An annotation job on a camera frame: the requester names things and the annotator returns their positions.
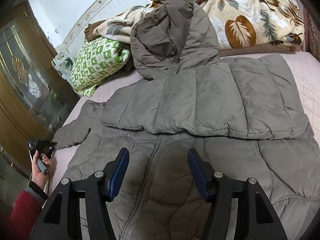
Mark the grey hooded puffer jacket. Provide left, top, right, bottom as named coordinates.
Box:
left=54, top=0, right=319, bottom=239

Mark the red sleeve forearm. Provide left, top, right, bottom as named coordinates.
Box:
left=1, top=181, right=48, bottom=239

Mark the person left hand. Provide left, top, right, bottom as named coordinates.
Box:
left=31, top=151, right=52, bottom=190

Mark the wooden glass door wardrobe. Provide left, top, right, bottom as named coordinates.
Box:
left=1, top=0, right=79, bottom=207

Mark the green white patterned pillow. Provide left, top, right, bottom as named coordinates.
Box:
left=71, top=37, right=131, bottom=97

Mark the beige leaf print blanket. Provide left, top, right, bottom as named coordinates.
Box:
left=84, top=0, right=305, bottom=50

